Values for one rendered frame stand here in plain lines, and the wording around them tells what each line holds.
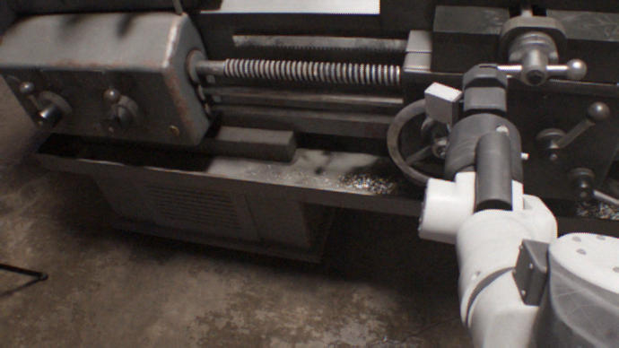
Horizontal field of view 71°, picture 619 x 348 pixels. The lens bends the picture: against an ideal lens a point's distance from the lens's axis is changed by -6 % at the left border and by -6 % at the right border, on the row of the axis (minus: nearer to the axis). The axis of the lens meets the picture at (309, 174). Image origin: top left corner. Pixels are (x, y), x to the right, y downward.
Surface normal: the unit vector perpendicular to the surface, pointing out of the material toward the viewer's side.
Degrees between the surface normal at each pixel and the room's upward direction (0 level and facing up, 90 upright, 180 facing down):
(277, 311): 0
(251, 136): 0
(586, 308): 31
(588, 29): 0
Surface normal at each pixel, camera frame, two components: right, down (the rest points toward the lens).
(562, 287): -0.57, -0.70
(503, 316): -0.95, -0.05
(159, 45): -0.25, -0.20
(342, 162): -0.13, -0.69
